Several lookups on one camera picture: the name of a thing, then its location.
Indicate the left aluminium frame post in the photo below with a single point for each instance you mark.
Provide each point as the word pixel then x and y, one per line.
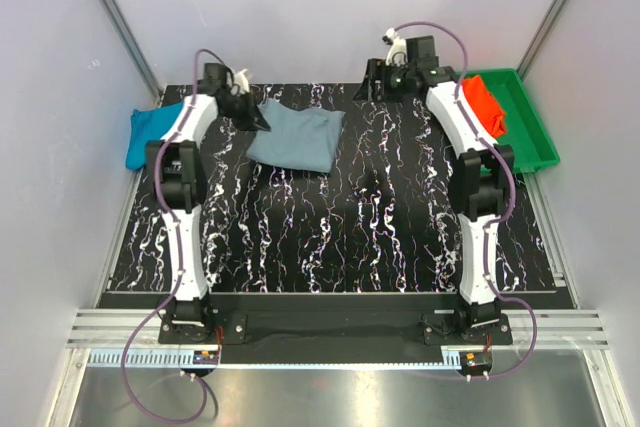
pixel 132 47

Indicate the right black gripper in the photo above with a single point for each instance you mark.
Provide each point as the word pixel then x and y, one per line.
pixel 376 71

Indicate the green plastic tray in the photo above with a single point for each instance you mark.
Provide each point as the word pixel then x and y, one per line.
pixel 526 133

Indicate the teal folded t shirt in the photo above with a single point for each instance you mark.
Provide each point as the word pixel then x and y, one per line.
pixel 146 126

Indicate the grey-blue t shirt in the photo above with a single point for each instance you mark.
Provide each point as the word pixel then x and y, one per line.
pixel 304 140

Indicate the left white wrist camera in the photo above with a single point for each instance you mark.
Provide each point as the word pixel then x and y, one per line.
pixel 240 82

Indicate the aluminium frame post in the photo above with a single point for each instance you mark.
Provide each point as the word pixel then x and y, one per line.
pixel 132 47
pixel 541 35

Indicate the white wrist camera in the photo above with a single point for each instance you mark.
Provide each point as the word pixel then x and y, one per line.
pixel 240 82
pixel 397 54

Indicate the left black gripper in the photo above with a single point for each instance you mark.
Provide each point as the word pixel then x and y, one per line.
pixel 254 118

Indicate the orange t shirt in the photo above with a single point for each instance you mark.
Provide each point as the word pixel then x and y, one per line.
pixel 485 105

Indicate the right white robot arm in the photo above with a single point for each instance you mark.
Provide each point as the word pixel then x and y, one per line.
pixel 481 186

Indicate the right aluminium frame post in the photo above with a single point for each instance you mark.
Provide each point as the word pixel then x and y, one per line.
pixel 541 35

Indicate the aluminium front rail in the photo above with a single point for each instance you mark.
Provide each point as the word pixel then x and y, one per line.
pixel 122 337

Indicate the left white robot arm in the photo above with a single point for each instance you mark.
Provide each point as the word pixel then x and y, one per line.
pixel 180 186

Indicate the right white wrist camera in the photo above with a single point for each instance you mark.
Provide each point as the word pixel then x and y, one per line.
pixel 397 54

